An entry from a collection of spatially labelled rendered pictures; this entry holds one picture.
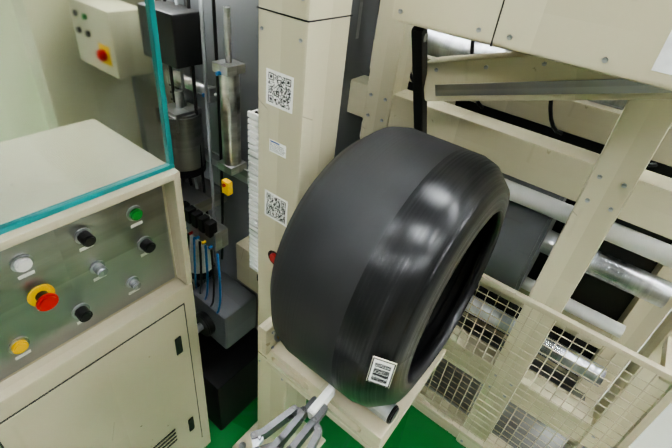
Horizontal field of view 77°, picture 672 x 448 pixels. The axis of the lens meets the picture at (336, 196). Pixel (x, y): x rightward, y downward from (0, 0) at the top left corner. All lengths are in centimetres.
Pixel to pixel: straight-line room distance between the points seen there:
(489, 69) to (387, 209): 49
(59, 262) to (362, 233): 68
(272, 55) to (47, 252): 62
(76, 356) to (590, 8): 127
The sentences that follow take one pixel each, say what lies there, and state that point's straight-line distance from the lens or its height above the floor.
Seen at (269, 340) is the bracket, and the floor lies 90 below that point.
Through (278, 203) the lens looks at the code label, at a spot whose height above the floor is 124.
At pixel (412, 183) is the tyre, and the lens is 73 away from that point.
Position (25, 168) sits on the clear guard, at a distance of 95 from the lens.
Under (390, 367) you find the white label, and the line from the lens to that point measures 74.
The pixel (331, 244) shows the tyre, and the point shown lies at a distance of 72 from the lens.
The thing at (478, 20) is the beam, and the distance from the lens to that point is 92.
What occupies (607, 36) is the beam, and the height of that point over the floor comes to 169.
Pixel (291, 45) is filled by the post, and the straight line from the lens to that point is 84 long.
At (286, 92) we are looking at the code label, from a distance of 87.
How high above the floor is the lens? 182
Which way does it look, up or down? 33 degrees down
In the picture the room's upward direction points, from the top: 7 degrees clockwise
